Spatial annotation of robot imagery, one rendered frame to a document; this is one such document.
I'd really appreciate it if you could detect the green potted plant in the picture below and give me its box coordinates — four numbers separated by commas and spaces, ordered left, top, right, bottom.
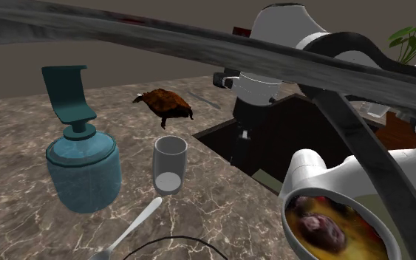
387, 1, 416, 66

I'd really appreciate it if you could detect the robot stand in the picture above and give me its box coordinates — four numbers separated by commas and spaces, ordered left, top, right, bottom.
192, 92, 383, 196

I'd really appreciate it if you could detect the thin black wire loop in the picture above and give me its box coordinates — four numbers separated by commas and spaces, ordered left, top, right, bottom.
120, 235, 230, 260

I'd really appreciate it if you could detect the white bowl with food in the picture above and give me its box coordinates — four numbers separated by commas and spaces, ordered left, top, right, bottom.
279, 186, 403, 260

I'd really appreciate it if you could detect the brown turtle figure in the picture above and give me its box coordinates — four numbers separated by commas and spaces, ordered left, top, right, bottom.
132, 88, 195, 130

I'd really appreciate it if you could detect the dark grey bent bar frame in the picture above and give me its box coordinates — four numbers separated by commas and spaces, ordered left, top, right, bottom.
0, 0, 416, 260

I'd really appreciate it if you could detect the grey glass cup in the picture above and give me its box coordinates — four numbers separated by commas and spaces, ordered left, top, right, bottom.
151, 135, 189, 196

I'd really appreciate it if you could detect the silver spoon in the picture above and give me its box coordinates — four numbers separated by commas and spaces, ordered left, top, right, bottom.
86, 196, 164, 260

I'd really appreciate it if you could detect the teal soap dispenser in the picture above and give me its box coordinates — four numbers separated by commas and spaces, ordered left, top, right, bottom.
41, 65, 123, 214

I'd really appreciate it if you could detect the grey knife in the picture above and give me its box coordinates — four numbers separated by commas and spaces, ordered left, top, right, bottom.
186, 90, 222, 110

